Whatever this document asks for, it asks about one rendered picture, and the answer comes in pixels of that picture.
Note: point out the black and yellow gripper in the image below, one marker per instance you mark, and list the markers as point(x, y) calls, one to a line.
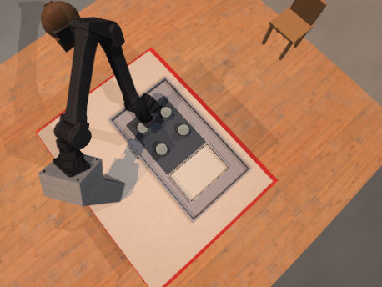
point(145, 122)

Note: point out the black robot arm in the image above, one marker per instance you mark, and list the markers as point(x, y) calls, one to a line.
point(72, 130)

